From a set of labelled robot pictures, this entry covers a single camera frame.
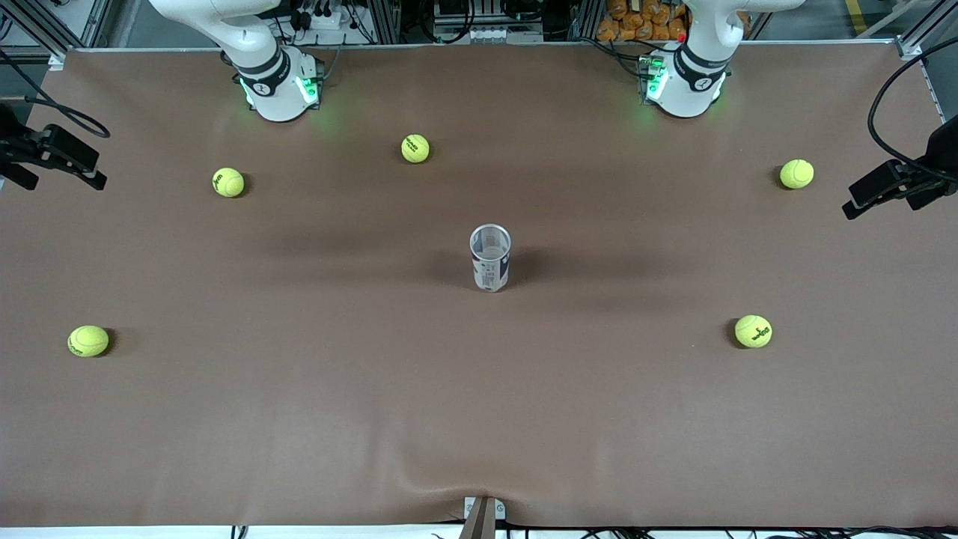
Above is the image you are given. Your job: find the white blue tennis ball can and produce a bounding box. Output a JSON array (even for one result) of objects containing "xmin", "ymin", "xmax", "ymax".
[{"xmin": 469, "ymin": 223, "xmax": 513, "ymax": 293}]

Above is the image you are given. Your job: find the pile of orange objects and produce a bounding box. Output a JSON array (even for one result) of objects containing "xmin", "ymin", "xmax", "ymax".
[{"xmin": 595, "ymin": 0, "xmax": 691, "ymax": 43}]

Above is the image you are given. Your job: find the white socket strip with plugs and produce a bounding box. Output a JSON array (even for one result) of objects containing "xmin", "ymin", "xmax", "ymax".
[{"xmin": 296, "ymin": 0, "xmax": 361, "ymax": 35}]

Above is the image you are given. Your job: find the brown table cloth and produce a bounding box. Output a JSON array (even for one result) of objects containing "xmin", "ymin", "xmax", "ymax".
[{"xmin": 0, "ymin": 41, "xmax": 958, "ymax": 529}]

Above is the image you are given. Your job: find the white power strip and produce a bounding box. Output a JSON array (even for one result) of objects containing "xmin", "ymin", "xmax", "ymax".
[{"xmin": 434, "ymin": 25, "xmax": 545, "ymax": 46}]

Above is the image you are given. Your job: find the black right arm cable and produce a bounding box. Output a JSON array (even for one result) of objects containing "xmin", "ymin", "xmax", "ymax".
[{"xmin": 0, "ymin": 49, "xmax": 112, "ymax": 140}]

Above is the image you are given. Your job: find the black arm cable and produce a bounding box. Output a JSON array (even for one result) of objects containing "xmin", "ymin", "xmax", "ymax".
[
  {"xmin": 0, "ymin": 49, "xmax": 112, "ymax": 140},
  {"xmin": 867, "ymin": 37, "xmax": 958, "ymax": 185}
]

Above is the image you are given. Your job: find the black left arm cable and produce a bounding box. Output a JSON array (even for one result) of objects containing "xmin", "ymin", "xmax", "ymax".
[{"xmin": 867, "ymin": 37, "xmax": 958, "ymax": 185}]

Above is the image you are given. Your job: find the aluminium frame profile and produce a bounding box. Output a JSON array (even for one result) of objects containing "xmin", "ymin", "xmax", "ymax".
[
  {"xmin": 0, "ymin": 0, "xmax": 113, "ymax": 70},
  {"xmin": 894, "ymin": 0, "xmax": 958, "ymax": 61}
]

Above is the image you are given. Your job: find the metal table clamp bracket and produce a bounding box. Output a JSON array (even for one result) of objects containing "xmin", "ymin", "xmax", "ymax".
[{"xmin": 458, "ymin": 496, "xmax": 507, "ymax": 539}]

